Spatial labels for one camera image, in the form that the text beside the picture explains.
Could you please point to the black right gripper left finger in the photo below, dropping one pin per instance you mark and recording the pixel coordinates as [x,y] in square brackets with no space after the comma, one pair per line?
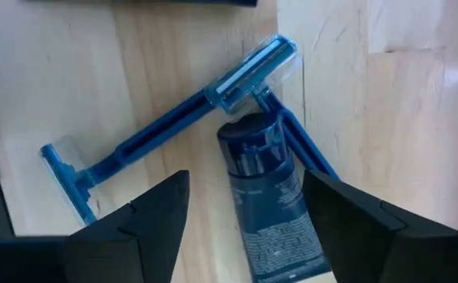
[142,236]

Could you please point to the blue disposable razor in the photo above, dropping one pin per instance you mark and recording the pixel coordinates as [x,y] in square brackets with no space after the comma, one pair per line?
[248,74]
[154,133]

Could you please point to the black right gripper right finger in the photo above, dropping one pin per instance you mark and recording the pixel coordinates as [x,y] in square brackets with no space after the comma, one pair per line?
[363,236]

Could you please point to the dark blue cream tube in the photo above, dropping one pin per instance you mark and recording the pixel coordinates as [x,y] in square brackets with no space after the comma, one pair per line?
[276,220]

